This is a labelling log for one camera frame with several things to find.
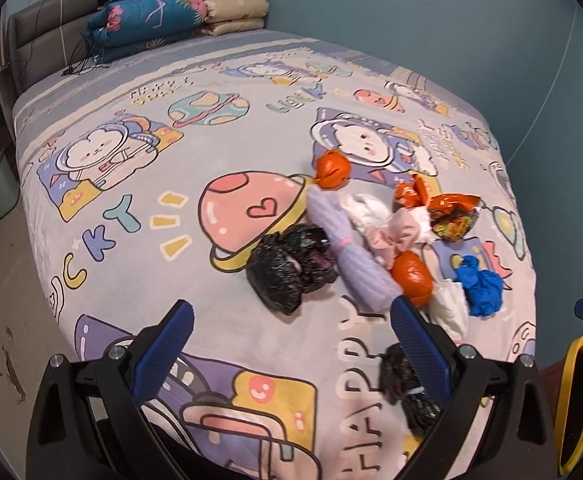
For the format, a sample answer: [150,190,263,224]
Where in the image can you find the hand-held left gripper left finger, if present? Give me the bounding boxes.
[26,300,196,480]

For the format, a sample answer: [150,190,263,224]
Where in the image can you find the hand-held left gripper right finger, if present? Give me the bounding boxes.
[390,296,557,480]

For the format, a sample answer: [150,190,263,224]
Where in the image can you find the yellow-rimmed black trash bin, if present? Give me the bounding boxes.
[555,335,583,477]

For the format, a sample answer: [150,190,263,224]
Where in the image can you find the orange snack bag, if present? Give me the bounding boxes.
[429,192,483,242]

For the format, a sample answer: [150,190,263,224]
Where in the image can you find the large black plastic bag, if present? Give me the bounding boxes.
[248,225,341,317]

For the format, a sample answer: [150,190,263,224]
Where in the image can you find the white tissue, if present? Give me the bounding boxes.
[339,192,395,241]
[427,280,469,338]

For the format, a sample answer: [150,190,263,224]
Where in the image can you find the small black plastic bag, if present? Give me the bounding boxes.
[379,342,445,436]

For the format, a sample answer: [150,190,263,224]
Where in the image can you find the blue rubber glove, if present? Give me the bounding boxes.
[452,255,503,317]

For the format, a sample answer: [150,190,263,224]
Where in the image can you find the pink crumpled tissue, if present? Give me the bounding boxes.
[369,207,432,268]

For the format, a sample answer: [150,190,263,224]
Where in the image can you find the small orange snack wrapper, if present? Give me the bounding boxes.
[393,174,429,210]

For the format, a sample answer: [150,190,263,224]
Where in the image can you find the printed cartoon bed sheet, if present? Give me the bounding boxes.
[12,27,539,480]

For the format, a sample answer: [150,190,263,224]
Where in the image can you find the folded blue floral quilt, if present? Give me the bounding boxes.
[84,0,212,65]

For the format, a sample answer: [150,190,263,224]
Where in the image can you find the folded beige blanket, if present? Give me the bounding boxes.
[199,0,271,37]

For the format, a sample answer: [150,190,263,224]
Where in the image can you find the white wall cable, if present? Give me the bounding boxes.
[504,10,579,166]

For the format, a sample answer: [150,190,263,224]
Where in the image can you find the black cable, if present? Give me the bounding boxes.
[62,30,103,77]

